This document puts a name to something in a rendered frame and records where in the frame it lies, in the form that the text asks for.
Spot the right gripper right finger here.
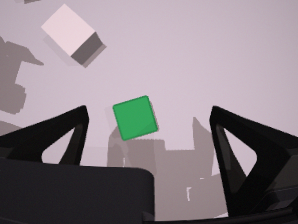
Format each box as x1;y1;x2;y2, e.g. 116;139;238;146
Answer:
209;106;298;217

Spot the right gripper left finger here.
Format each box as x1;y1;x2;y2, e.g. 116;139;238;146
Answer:
0;105;89;165

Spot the green cube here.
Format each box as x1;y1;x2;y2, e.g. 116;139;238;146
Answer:
112;96;158;141

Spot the white rectangular column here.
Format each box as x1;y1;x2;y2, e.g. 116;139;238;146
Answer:
41;4;103;65

